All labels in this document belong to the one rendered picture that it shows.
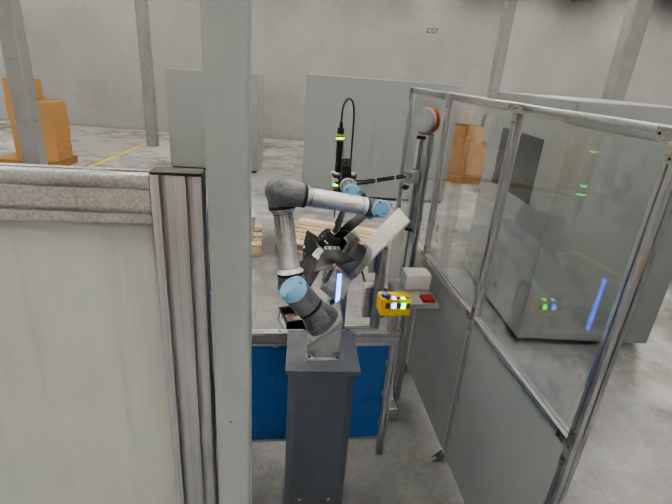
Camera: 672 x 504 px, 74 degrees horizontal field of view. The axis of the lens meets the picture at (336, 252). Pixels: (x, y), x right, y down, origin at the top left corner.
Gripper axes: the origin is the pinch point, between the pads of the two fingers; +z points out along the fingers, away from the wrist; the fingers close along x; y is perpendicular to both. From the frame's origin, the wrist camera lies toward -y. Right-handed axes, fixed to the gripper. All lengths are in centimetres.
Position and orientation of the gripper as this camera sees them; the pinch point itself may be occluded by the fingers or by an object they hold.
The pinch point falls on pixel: (342, 171)
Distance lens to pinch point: 225.7
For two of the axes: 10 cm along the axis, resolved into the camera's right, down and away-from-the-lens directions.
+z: -1.1, -3.8, 9.2
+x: 9.9, 0.2, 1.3
